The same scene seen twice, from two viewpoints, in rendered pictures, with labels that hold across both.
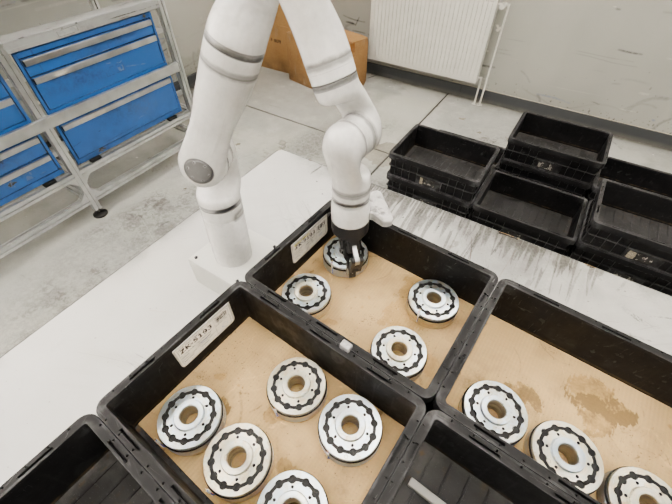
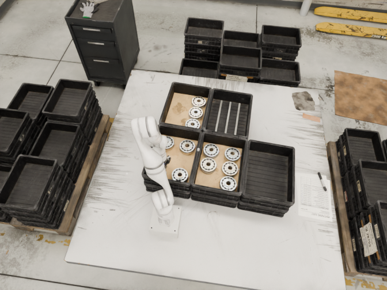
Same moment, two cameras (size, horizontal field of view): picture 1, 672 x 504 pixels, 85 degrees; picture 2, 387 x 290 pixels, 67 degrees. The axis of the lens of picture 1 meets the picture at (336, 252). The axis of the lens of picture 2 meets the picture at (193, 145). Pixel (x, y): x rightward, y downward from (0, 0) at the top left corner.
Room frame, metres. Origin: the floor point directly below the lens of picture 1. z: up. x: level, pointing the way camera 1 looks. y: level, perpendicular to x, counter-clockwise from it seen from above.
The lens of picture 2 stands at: (0.76, 0.84, 2.48)
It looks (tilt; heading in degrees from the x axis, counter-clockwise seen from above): 57 degrees down; 243
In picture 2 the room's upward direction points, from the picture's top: 2 degrees clockwise
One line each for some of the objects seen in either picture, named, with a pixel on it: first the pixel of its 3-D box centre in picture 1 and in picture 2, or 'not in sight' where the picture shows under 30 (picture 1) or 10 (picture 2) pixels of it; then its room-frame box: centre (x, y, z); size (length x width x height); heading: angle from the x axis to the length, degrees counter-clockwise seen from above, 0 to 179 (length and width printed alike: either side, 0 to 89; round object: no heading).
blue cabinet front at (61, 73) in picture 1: (114, 88); not in sight; (1.99, 1.19, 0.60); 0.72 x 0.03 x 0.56; 147
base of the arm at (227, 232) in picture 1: (227, 229); (165, 213); (0.63, 0.26, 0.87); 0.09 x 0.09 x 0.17; 51
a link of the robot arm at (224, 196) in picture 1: (212, 171); (162, 202); (0.63, 0.25, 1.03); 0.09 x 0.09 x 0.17; 86
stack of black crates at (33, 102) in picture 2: (624, 213); (37, 112); (1.31, -1.36, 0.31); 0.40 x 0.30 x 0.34; 58
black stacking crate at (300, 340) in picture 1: (267, 420); (219, 166); (0.20, 0.11, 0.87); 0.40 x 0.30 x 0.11; 54
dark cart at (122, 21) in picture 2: not in sight; (109, 41); (0.42, -1.92, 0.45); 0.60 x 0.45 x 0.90; 57
